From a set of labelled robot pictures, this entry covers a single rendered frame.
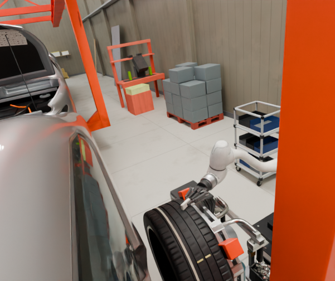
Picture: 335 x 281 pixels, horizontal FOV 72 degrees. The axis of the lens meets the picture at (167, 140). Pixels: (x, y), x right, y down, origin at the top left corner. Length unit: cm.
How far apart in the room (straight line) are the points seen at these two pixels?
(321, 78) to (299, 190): 26
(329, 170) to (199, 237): 76
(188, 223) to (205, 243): 12
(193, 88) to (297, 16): 438
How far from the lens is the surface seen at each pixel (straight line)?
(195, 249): 117
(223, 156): 135
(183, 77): 519
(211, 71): 509
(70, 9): 445
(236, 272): 131
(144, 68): 734
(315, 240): 69
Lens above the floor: 204
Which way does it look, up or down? 25 degrees down
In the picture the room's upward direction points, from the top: 9 degrees counter-clockwise
